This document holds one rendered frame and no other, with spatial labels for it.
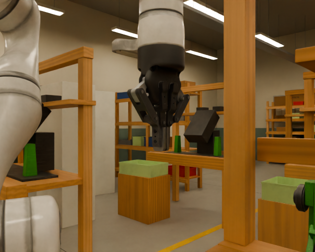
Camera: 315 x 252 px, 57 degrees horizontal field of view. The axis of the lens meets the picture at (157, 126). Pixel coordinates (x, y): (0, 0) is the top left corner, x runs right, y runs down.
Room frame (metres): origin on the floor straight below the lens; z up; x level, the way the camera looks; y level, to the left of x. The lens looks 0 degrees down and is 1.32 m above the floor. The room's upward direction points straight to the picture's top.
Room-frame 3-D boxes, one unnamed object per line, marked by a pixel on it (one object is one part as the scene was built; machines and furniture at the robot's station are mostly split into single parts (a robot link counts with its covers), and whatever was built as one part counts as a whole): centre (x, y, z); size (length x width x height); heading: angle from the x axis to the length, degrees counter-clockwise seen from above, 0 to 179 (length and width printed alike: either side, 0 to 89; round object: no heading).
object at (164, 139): (0.46, 0.00, 1.30); 0.02 x 0.01 x 0.04; 48
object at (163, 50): (0.46, -0.01, 1.40); 0.08 x 0.08 x 0.09
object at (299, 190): (0.81, -0.40, 1.12); 0.07 x 0.03 x 0.08; 138
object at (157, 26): (0.47, 0.01, 1.47); 0.11 x 0.09 x 0.06; 48
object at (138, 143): (6.91, 0.11, 1.13); 2.48 x 0.54 x 2.27; 45
